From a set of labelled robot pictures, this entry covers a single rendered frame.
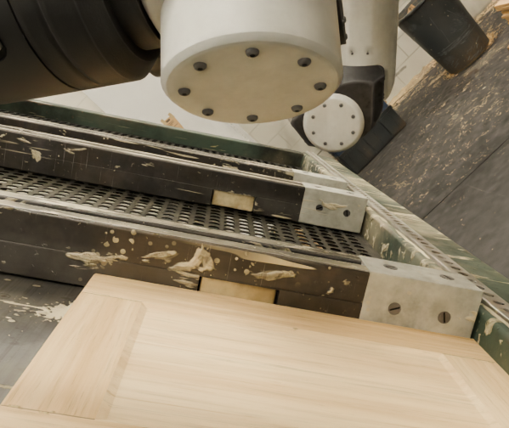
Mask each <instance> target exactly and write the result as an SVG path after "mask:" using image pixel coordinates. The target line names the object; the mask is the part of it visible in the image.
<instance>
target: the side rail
mask: <svg viewBox="0 0 509 428"><path fill-rule="evenodd" d="M0 110H8V111H13V112H17V113H21V114H27V115H34V116H39V117H43V118H48V119H52V120H57V121H65V122H69V123H74V124H78V125H83V126H88V127H96V128H100V129H105V130H109V131H113V132H122V133H126V134H131V135H135V136H140V137H144V138H153V139H157V140H161V141H166V142H170V143H175V144H183V145H188V146H192V147H196V148H201V149H209V150H214V151H218V152H223V153H227V154H232V155H240V156H245V157H249V158H253V159H258V160H262V161H271V162H275V163H280V164H284V165H288V166H297V167H300V165H301V161H302V157H303V153H302V152H301V151H296V150H291V149H283V148H279V147H274V146H270V145H266V144H258V143H253V142H249V141H245V140H239V139H235V138H227V137H223V136H218V135H214V134H210V133H205V132H197V131H193V130H188V129H183V128H179V127H171V126H167V125H162V124H158V123H154V122H149V121H141V120H136V119H132V118H127V117H123V116H118V115H111V114H106V113H102V112H98V111H93V110H85V109H80V108H76V107H71V106H67V105H62V104H55V103H50V102H46V101H42V100H36V99H30V100H25V101H20V102H15V103H10V104H0Z"/></svg>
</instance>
